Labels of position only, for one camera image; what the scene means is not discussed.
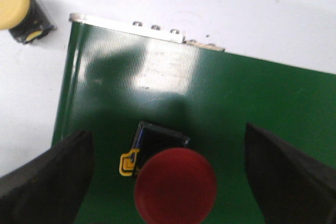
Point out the green conveyor belt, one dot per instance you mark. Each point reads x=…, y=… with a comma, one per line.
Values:
x=117, y=75

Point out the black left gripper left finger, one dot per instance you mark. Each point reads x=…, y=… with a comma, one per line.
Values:
x=51, y=187

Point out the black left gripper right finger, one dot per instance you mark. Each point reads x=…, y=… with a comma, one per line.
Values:
x=288, y=185

